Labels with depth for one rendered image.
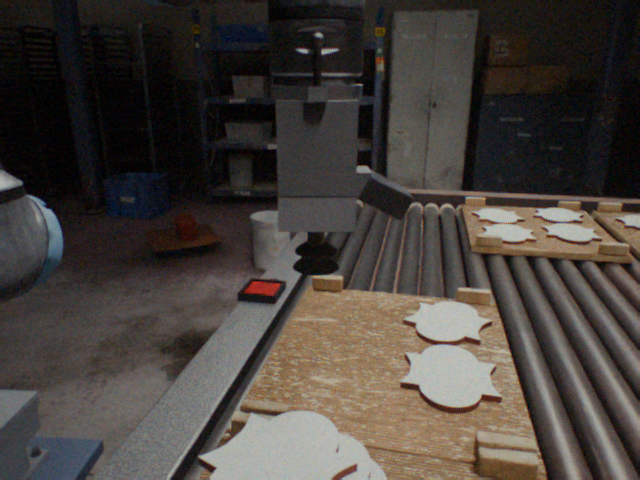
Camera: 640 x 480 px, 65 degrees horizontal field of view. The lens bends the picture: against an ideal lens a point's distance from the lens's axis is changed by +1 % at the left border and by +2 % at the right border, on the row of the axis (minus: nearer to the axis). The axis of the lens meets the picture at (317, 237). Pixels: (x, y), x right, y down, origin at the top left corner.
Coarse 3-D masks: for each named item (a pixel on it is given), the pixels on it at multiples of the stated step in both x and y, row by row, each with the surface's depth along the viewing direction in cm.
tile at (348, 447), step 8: (344, 440) 49; (352, 440) 49; (344, 448) 48; (352, 448) 48; (360, 448) 48; (344, 456) 47; (352, 456) 47; (360, 456) 47; (368, 456) 47; (360, 464) 46; (368, 464) 46; (360, 472) 45; (368, 472) 45
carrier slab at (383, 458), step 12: (228, 432) 57; (372, 456) 54; (384, 456) 54; (396, 456) 54; (408, 456) 54; (420, 456) 54; (384, 468) 52; (396, 468) 52; (408, 468) 52; (420, 468) 52; (432, 468) 52; (444, 468) 52; (456, 468) 52; (468, 468) 52
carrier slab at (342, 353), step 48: (288, 336) 78; (336, 336) 78; (384, 336) 78; (480, 336) 78; (288, 384) 66; (336, 384) 66; (384, 384) 66; (384, 432) 57; (432, 432) 57; (528, 432) 58
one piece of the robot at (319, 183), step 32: (320, 64) 36; (288, 96) 38; (320, 96) 36; (352, 96) 38; (288, 128) 37; (320, 128) 37; (352, 128) 38; (288, 160) 38; (320, 160) 38; (352, 160) 38; (288, 192) 39; (320, 192) 39; (352, 192) 39; (384, 192) 41; (288, 224) 40; (320, 224) 40; (352, 224) 40
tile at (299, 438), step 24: (240, 432) 48; (264, 432) 48; (288, 432) 48; (312, 432) 48; (336, 432) 48; (216, 456) 45; (240, 456) 45; (264, 456) 45; (288, 456) 45; (312, 456) 45; (336, 456) 45
